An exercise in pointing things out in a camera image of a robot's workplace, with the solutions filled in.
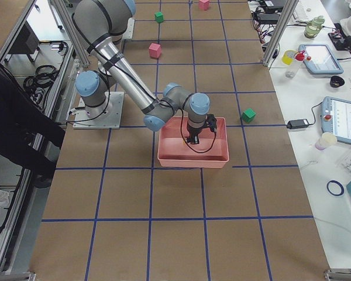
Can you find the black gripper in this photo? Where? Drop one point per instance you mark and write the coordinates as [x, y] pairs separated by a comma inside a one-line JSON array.
[[193, 132]]

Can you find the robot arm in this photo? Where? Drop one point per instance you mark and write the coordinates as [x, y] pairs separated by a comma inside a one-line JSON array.
[[100, 26]]

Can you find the pink plastic bin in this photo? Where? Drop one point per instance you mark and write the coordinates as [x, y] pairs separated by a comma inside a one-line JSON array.
[[211, 152]]

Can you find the green cube near gripper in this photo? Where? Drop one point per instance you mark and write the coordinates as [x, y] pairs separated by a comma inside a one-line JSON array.
[[248, 115]]

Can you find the pink cube centre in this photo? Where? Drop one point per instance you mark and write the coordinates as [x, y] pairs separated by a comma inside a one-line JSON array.
[[154, 50]]

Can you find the black power adapter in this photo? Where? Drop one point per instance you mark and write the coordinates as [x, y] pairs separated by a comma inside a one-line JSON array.
[[297, 124]]

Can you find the yellow tape roll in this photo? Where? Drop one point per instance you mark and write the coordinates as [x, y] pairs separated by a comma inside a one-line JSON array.
[[288, 57]]

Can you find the green cube front left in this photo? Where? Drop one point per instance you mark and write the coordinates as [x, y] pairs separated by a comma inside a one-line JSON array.
[[159, 17]]

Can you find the pink cube near gripper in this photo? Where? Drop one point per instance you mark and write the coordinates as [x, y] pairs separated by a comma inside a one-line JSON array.
[[204, 5]]

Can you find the upper teach pendant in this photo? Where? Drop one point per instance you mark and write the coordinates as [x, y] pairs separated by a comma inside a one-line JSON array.
[[322, 59]]

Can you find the teach pendant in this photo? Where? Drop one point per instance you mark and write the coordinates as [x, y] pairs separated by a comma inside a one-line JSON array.
[[322, 59], [336, 118]]

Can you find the lower teach pendant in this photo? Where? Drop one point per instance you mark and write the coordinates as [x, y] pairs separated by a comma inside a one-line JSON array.
[[336, 118]]

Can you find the green water bottle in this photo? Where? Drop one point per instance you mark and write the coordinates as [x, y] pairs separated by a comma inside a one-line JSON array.
[[314, 27]]

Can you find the black cloth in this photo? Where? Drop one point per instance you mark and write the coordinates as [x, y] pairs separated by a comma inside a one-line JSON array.
[[19, 116]]

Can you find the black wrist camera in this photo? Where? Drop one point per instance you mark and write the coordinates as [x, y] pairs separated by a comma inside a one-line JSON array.
[[211, 123]]

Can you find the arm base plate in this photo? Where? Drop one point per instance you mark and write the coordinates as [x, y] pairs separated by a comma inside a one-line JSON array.
[[105, 116], [129, 32]]

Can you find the aluminium frame post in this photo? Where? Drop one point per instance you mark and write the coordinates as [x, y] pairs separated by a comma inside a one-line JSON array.
[[281, 25]]

